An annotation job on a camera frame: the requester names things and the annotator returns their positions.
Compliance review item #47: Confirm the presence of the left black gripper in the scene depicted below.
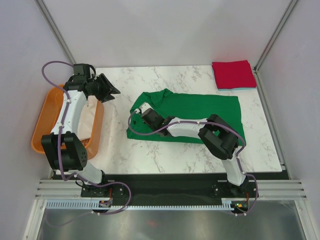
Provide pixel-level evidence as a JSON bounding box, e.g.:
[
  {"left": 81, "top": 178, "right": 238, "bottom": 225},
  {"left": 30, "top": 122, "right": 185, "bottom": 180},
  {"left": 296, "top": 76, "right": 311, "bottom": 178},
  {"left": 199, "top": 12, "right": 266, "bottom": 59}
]
[{"left": 88, "top": 74, "right": 120, "bottom": 104}]

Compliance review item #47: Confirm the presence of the green t shirt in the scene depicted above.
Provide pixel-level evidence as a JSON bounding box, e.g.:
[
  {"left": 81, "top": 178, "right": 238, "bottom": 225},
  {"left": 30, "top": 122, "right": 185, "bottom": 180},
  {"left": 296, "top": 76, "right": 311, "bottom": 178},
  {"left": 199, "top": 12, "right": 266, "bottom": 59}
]
[{"left": 126, "top": 88, "right": 246, "bottom": 144}]

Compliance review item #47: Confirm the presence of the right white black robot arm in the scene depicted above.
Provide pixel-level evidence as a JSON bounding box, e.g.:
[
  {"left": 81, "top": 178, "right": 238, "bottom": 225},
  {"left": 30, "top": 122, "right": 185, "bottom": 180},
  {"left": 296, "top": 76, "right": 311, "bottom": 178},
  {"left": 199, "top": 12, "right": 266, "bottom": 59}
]
[{"left": 139, "top": 103, "right": 249, "bottom": 197}]

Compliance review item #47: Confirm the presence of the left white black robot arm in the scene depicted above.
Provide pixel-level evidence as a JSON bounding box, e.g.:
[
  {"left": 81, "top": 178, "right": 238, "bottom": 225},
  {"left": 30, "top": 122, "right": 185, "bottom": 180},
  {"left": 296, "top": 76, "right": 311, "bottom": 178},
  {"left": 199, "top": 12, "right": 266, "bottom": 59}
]
[{"left": 41, "top": 63, "right": 120, "bottom": 197}]

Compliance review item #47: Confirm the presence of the white crumpled t shirt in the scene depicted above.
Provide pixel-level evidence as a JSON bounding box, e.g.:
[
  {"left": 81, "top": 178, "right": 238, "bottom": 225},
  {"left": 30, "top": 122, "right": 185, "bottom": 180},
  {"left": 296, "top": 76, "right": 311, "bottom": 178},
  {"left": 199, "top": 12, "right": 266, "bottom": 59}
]
[{"left": 77, "top": 96, "right": 98, "bottom": 141}]

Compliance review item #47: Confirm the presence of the orange plastic basket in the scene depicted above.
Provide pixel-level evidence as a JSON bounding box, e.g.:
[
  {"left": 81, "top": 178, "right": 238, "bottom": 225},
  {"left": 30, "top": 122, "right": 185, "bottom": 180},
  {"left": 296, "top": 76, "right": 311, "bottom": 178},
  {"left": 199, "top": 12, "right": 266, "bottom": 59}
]
[{"left": 31, "top": 87, "right": 105, "bottom": 160}]

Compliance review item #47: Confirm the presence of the folded red t shirt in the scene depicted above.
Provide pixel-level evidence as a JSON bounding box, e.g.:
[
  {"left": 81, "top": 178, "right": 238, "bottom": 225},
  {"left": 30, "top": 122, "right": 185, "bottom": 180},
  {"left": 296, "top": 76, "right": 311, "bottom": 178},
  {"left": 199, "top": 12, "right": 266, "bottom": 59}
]
[{"left": 211, "top": 60, "right": 257, "bottom": 90}]

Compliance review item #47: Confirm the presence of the folded light blue t shirt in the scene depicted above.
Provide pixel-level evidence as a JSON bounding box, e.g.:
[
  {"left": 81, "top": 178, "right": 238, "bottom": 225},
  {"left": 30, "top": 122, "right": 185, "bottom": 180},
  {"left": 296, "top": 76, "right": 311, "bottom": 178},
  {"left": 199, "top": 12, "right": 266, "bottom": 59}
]
[{"left": 213, "top": 68, "right": 257, "bottom": 91}]

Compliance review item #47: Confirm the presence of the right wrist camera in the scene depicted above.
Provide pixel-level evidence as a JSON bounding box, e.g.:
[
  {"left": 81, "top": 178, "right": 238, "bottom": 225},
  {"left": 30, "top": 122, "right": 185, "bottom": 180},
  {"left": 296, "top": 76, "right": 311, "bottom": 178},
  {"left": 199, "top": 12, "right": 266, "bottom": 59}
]
[{"left": 134, "top": 102, "right": 152, "bottom": 114}]

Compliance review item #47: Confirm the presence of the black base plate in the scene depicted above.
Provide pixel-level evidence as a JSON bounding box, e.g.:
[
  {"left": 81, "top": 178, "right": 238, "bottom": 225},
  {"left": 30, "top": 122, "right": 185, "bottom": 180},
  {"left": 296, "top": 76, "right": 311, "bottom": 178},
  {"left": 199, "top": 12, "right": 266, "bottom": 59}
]
[{"left": 81, "top": 173, "right": 258, "bottom": 207}]

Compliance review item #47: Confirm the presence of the left aluminium corner post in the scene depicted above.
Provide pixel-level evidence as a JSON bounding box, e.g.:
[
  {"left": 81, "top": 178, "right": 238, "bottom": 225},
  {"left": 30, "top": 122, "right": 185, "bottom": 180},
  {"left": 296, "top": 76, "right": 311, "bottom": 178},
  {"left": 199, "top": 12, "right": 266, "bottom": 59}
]
[{"left": 34, "top": 0, "right": 77, "bottom": 64}]

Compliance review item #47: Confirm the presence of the aluminium corner post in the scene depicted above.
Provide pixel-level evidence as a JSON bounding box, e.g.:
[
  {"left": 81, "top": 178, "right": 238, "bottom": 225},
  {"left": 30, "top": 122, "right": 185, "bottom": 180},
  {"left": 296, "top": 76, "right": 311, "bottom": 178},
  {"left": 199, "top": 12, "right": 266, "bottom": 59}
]
[
  {"left": 34, "top": 0, "right": 77, "bottom": 64},
  {"left": 252, "top": 0, "right": 300, "bottom": 74}
]

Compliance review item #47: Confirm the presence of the white slotted cable duct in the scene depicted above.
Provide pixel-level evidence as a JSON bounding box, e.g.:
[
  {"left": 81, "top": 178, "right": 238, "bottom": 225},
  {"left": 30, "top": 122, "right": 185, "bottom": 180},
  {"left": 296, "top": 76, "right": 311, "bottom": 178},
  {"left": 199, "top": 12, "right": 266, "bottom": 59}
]
[{"left": 45, "top": 198, "right": 234, "bottom": 211}]

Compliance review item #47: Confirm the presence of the right aluminium corner post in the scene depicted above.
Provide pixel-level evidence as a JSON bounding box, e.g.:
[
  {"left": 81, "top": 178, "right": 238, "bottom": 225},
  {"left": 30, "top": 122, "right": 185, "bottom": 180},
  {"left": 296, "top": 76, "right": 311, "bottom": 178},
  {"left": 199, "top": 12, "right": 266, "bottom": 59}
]
[{"left": 252, "top": 0, "right": 300, "bottom": 74}]

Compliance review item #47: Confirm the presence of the aluminium frame rail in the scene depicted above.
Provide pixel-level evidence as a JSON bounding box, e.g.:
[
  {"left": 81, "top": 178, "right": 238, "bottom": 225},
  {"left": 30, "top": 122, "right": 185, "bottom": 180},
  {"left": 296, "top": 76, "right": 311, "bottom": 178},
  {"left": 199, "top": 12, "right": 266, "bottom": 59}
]
[{"left": 35, "top": 180, "right": 307, "bottom": 200}]

